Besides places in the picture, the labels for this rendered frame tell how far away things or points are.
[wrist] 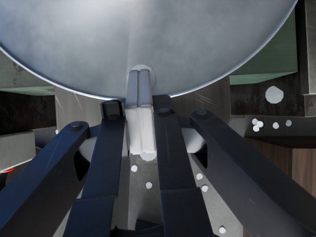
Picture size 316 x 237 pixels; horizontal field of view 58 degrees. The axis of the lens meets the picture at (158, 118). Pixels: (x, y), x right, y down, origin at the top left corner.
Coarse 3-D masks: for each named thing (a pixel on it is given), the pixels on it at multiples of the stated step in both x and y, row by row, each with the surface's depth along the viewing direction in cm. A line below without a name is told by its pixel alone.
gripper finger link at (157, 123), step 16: (160, 112) 14; (176, 112) 14; (160, 128) 13; (176, 128) 13; (160, 144) 12; (176, 144) 12; (160, 160) 11; (176, 160) 11; (160, 176) 10; (176, 176) 10; (192, 176) 10; (160, 192) 8; (176, 192) 8; (192, 192) 8; (176, 208) 8; (192, 208) 8; (176, 224) 7; (192, 224) 7; (208, 224) 7
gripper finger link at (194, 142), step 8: (152, 96) 18; (160, 96) 18; (168, 96) 18; (160, 104) 17; (168, 104) 17; (184, 120) 15; (184, 128) 14; (192, 128) 14; (184, 136) 14; (192, 136) 14; (200, 136) 14; (192, 144) 14; (200, 144) 14; (192, 152) 14; (200, 152) 14
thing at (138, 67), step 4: (140, 64) 22; (144, 64) 22; (132, 68) 22; (136, 68) 22; (140, 68) 22; (144, 68) 22; (148, 68) 22; (128, 72) 22; (152, 72) 22; (152, 76) 22; (152, 80) 22; (152, 84) 22
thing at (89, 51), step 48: (0, 0) 22; (48, 0) 22; (96, 0) 22; (144, 0) 22; (192, 0) 22; (240, 0) 22; (288, 0) 22; (0, 48) 22; (48, 48) 22; (96, 48) 22; (144, 48) 22; (192, 48) 22; (240, 48) 22; (96, 96) 22
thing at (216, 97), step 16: (224, 80) 23; (64, 96) 22; (80, 96) 22; (176, 96) 23; (192, 96) 23; (208, 96) 23; (224, 96) 23; (64, 112) 22; (80, 112) 23; (96, 112) 23; (224, 112) 23
